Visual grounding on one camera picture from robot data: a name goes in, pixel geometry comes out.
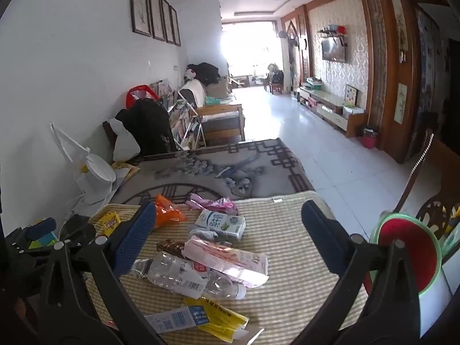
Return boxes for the long wall scroll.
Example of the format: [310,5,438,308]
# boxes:
[392,0,408,63]

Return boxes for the small framed picture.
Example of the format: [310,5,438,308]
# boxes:
[344,84,359,108]

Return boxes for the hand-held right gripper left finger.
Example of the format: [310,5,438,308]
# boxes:
[34,199,169,345]

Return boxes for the short wall scroll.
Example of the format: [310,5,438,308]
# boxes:
[393,83,407,123]

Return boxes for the orange plastic wrapper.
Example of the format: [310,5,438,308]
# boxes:
[154,194,187,229]

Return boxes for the low television cabinet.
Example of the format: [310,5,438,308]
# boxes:
[298,84,365,138]

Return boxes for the red plastic bag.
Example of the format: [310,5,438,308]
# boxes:
[125,85,159,108]

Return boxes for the wooden chair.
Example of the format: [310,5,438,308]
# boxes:
[393,127,460,231]

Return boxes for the wall television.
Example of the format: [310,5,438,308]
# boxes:
[321,38,346,63]

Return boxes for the magazine rack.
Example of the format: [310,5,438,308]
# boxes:
[149,79,207,152]

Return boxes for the pink plastic wrapper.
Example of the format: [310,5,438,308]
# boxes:
[185,193,239,216]

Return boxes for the seated person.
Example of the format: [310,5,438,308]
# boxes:
[178,77,247,148]

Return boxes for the white milk carton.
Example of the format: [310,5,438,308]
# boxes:
[194,208,247,243]

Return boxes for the white plastic bag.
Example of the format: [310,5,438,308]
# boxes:
[109,118,141,162]

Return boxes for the yellow striped mat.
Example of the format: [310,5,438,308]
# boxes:
[84,190,371,345]

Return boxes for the black jacket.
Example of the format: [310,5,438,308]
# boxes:
[115,98,178,157]

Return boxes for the clear plastic bottle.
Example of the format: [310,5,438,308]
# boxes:
[131,252,248,300]

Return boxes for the silver blue snack bag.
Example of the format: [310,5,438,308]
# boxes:
[187,227,234,248]

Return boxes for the grey patterned cloth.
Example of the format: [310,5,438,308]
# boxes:
[108,137,317,205]

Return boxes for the small yellow box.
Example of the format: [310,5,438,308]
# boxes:
[95,211,122,231]

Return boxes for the yellow booklet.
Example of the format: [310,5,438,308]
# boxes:
[111,162,141,184]

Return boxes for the yellow plastic wrapper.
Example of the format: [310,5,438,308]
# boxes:
[183,296,250,344]

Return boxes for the red bin with green rim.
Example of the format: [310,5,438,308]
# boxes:
[367,211,454,336]

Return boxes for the dark brown cigarette pack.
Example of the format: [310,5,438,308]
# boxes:
[157,240,187,256]

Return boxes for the pink strawberry box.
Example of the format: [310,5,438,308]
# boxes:
[181,235,269,289]

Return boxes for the small red floor bin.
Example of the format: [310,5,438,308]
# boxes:
[360,126,380,149]

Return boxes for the white cushion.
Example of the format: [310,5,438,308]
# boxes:
[180,79,207,106]

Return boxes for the framed wall picture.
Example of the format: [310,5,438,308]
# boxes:
[147,0,166,42]
[169,4,181,47]
[160,0,175,45]
[129,0,152,37]

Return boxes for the white table fan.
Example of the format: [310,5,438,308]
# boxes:
[49,122,117,205]

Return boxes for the wall shelf with bowls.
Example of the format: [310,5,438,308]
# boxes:
[317,24,349,47]

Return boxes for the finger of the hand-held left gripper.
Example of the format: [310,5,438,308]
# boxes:
[5,217,60,259]
[61,215,97,247]

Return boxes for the snack packets on table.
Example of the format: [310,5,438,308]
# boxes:
[144,305,211,334]

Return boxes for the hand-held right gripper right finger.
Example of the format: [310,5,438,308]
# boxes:
[291,200,422,345]

